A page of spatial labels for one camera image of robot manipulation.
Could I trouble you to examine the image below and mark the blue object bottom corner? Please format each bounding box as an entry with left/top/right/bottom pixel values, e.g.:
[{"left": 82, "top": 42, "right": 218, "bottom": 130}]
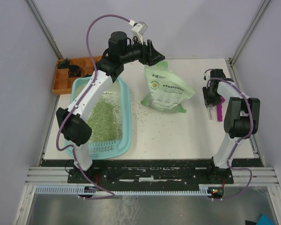
[{"left": 256, "top": 214, "right": 274, "bottom": 225}]

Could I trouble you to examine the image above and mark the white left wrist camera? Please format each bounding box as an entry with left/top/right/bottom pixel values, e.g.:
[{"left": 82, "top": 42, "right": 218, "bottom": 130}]
[{"left": 129, "top": 20, "right": 148, "bottom": 45}]

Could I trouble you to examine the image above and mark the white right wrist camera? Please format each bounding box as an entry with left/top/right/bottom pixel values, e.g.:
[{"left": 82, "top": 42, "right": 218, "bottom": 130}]
[{"left": 203, "top": 68, "right": 213, "bottom": 81}]

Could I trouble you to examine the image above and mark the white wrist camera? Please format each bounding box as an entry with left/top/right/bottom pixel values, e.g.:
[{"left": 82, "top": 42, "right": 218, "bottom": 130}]
[
  {"left": 129, "top": 20, "right": 148, "bottom": 45},
  {"left": 203, "top": 68, "right": 213, "bottom": 81}
]

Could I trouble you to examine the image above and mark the aluminium frame rail left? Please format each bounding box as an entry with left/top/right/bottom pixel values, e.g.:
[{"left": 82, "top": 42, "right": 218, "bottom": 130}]
[{"left": 24, "top": 0, "right": 63, "bottom": 60}]

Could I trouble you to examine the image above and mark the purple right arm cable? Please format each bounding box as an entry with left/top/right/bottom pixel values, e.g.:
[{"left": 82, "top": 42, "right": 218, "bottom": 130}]
[{"left": 206, "top": 68, "right": 254, "bottom": 201}]

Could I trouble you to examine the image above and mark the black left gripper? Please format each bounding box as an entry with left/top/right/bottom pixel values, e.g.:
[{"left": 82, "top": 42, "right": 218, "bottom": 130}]
[{"left": 120, "top": 35, "right": 166, "bottom": 67}]

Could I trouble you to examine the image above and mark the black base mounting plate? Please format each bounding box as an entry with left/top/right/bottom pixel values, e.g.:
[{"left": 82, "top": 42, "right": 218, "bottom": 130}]
[{"left": 67, "top": 159, "right": 234, "bottom": 192}]

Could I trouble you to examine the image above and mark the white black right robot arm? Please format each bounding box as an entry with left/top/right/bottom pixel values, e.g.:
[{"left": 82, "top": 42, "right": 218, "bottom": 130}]
[{"left": 202, "top": 69, "right": 260, "bottom": 183}]

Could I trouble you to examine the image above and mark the magenta plastic litter scoop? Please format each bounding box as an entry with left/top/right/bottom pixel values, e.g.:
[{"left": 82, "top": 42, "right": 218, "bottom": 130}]
[{"left": 216, "top": 96, "right": 225, "bottom": 122}]

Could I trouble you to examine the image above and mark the teal plastic litter box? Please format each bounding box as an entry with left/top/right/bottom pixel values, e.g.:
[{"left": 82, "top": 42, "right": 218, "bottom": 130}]
[{"left": 73, "top": 73, "right": 132, "bottom": 160}]

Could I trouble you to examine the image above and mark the white slotted cable duct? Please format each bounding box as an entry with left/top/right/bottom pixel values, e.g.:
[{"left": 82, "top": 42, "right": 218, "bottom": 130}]
[{"left": 34, "top": 184, "right": 214, "bottom": 195}]

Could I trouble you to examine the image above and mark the orange compartment tray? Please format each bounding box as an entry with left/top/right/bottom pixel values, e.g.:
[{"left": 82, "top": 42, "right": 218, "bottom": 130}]
[{"left": 52, "top": 57, "right": 94, "bottom": 95}]

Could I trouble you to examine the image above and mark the green litter granules pile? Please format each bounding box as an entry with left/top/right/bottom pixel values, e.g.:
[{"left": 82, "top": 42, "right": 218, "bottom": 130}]
[{"left": 87, "top": 97, "right": 122, "bottom": 143}]

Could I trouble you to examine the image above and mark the white plastic clip tool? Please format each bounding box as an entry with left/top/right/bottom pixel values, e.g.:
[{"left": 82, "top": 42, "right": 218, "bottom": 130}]
[{"left": 207, "top": 106, "right": 213, "bottom": 120}]

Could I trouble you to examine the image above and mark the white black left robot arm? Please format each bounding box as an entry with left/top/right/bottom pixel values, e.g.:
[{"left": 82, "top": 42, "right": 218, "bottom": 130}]
[{"left": 56, "top": 31, "right": 165, "bottom": 183}]

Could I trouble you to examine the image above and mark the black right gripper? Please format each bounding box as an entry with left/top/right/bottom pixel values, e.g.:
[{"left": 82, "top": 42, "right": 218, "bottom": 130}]
[{"left": 202, "top": 86, "right": 222, "bottom": 107}]

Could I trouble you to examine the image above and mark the green cat litter bag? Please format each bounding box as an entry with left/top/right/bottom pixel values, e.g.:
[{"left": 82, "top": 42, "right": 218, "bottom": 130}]
[{"left": 141, "top": 61, "right": 195, "bottom": 113}]

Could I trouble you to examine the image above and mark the black ring part in tray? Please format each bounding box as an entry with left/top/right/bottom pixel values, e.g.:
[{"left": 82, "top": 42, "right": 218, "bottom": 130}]
[{"left": 68, "top": 65, "right": 81, "bottom": 78}]

